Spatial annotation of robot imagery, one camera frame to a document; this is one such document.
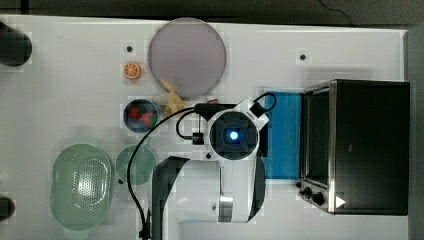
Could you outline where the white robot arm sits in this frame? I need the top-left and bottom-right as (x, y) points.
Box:
(149, 98), (269, 240)

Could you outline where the black toaster oven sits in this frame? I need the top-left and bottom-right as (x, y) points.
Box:
(297, 79), (410, 216)

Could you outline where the yellow plush chicken toy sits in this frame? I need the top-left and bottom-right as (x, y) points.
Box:
(161, 79), (184, 116)

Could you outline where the grey round plate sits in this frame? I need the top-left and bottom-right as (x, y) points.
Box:
(148, 18), (227, 98)

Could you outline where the blue bowl with fruit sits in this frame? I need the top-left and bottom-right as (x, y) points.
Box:
(123, 99), (159, 133)

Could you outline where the green mug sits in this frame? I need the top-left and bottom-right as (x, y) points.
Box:
(115, 138), (157, 185)

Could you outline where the orange slice toy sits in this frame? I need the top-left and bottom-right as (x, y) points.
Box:
(124, 62), (142, 80)

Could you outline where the green oval colander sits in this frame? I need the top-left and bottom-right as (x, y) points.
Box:
(50, 144), (113, 231)

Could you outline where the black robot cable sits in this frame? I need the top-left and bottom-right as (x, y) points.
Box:
(126, 92), (278, 239)

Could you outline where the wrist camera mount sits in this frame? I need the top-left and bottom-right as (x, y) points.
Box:
(194, 103), (235, 121)

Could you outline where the black cylinder upper post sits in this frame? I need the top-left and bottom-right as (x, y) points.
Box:
(0, 22), (32, 67)

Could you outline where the black cylinder post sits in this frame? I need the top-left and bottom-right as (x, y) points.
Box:
(0, 197), (15, 221)
(0, 22), (32, 67)

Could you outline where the black cylinder lower post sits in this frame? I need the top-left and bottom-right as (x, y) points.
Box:
(0, 197), (15, 221)

